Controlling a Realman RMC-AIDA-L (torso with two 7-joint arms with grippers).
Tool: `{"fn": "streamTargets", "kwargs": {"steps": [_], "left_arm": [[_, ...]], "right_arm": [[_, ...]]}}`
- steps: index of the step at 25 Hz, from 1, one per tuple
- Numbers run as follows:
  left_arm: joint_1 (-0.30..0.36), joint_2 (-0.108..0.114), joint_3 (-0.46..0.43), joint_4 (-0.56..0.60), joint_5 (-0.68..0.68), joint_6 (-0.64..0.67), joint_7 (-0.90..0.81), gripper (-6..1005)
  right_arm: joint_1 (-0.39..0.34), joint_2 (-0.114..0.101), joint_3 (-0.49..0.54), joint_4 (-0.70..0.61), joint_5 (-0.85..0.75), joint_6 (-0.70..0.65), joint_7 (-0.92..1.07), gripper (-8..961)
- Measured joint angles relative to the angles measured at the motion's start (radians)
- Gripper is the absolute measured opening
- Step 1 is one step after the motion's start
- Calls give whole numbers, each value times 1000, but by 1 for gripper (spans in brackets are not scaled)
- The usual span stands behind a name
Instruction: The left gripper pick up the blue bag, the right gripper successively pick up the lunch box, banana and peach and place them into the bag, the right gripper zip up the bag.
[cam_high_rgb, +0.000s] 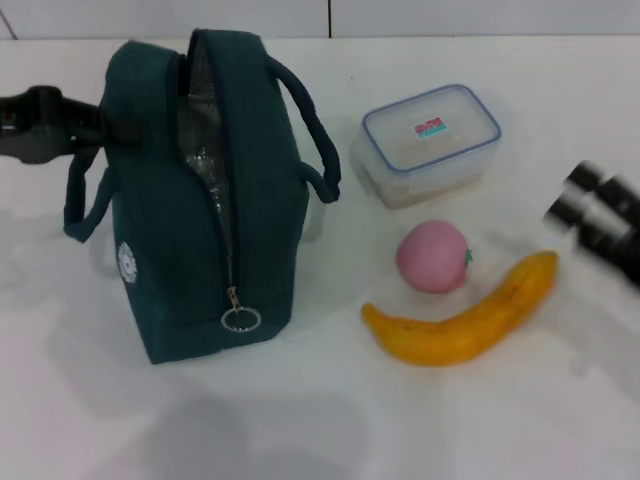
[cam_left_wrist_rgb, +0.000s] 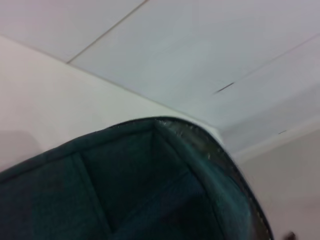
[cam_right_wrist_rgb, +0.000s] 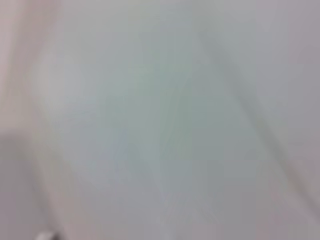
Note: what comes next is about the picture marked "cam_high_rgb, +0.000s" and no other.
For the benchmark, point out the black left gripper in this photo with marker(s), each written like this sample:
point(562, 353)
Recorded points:
point(35, 125)

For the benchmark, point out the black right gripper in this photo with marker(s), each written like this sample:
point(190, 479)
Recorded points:
point(620, 255)

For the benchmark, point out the dark teal insulated lunch bag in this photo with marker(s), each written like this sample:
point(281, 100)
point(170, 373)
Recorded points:
point(150, 175)

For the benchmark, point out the pink toy peach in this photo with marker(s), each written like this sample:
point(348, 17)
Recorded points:
point(430, 255)

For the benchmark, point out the clear blue-rimmed food container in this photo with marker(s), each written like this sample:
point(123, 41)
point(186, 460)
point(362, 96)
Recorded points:
point(430, 130)

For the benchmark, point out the yellow toy banana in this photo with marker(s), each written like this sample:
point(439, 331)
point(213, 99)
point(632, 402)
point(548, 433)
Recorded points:
point(450, 335)

